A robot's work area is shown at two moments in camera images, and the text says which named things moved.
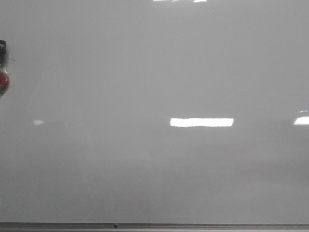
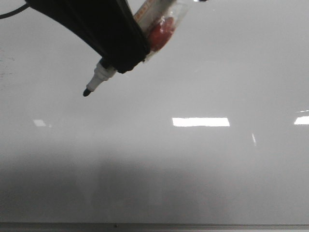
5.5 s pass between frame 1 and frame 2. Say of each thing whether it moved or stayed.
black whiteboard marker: moved
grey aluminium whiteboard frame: stayed
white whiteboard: stayed
